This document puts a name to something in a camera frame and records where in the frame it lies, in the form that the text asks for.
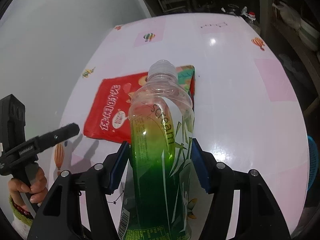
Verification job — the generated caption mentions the blue mesh basket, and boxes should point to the blue mesh basket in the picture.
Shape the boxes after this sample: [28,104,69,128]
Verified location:
[306,135,320,192]

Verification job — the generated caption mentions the cooking oil bottle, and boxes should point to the cooking oil bottle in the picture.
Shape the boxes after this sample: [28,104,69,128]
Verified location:
[241,6,262,34]

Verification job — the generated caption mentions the red bead bracelet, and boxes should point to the red bead bracelet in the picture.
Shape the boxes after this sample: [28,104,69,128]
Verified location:
[12,202,34,218]

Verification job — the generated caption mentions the white plastic bag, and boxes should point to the white plastic bag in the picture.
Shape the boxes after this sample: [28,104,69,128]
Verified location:
[272,0,302,25]

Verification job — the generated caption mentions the person's left hand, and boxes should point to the person's left hand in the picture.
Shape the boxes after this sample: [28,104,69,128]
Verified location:
[7,167,48,207]

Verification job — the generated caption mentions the dark jar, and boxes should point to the dark jar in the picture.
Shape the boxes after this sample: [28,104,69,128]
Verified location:
[226,4,242,15]

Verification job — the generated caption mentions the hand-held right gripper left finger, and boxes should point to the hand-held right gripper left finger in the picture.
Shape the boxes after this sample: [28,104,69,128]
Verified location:
[27,141,131,240]

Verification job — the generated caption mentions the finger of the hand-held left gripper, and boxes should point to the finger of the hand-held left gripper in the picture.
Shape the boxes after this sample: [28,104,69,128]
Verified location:
[37,122,80,153]

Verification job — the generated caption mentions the red snack bag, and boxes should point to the red snack bag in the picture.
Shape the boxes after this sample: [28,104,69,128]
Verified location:
[83,65,196,144]

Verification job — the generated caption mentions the green plastic bottle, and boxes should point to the green plastic bottle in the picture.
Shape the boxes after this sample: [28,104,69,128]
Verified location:
[117,60,195,240]

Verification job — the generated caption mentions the stacked white bowls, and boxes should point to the stacked white bowls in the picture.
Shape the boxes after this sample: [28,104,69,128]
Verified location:
[299,17,320,52]

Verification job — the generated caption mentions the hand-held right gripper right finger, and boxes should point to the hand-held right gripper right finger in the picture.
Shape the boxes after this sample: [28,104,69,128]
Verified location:
[191,137,292,240]

